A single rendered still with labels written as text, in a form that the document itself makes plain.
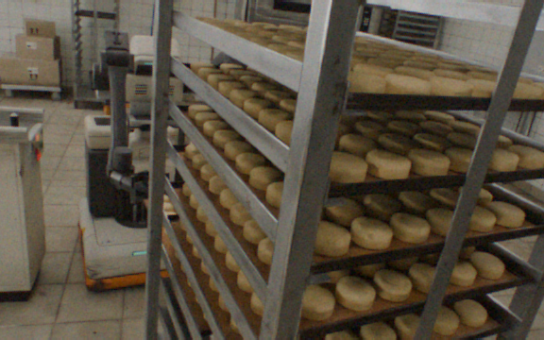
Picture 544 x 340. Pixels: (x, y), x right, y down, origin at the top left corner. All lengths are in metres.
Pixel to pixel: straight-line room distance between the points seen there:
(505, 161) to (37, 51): 5.61
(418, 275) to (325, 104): 0.35
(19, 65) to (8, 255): 3.77
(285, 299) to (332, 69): 0.23
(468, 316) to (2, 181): 1.92
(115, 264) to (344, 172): 2.04
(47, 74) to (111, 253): 3.79
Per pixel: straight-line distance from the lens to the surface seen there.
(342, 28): 0.38
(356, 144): 0.55
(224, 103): 0.66
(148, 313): 1.24
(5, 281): 2.51
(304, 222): 0.42
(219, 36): 0.68
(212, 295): 0.87
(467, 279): 0.71
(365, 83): 0.44
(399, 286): 0.63
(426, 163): 0.55
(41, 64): 5.89
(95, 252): 2.40
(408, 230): 0.58
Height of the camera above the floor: 1.58
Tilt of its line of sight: 22 degrees down
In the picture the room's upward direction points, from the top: 8 degrees clockwise
